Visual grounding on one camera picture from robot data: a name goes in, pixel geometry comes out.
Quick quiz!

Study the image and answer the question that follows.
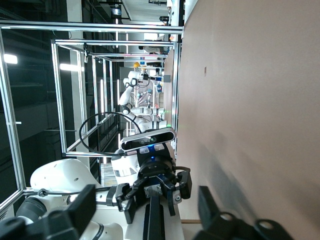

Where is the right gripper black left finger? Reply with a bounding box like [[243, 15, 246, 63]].
[[0, 184, 97, 240]]

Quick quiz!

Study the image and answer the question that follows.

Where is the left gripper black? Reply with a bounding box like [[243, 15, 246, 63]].
[[116, 161, 193, 225]]

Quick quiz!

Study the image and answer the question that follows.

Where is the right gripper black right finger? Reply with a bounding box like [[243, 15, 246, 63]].
[[192, 186, 295, 240]]

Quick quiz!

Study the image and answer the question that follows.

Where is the white drawer with black handle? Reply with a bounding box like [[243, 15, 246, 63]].
[[124, 199, 186, 240]]

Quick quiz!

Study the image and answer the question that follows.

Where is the gray blue-jointed robot arm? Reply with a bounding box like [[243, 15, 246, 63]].
[[137, 87, 155, 101]]

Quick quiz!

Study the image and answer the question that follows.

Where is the rectangular ceiling light panel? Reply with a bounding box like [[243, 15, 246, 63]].
[[59, 63, 85, 73], [3, 53, 19, 65]]

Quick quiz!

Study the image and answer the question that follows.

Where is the background person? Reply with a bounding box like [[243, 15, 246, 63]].
[[142, 44, 161, 55]]

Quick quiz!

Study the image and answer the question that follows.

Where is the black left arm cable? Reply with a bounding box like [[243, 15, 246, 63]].
[[37, 111, 144, 199]]

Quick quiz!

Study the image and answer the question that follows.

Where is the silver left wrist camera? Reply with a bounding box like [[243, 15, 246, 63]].
[[119, 126, 176, 152]]

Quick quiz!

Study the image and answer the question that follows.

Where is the neighbouring aluminium cell frame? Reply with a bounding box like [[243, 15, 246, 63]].
[[51, 38, 181, 159]]

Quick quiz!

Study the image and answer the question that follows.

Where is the large aluminium cell frame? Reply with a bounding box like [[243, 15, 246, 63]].
[[0, 19, 185, 211]]

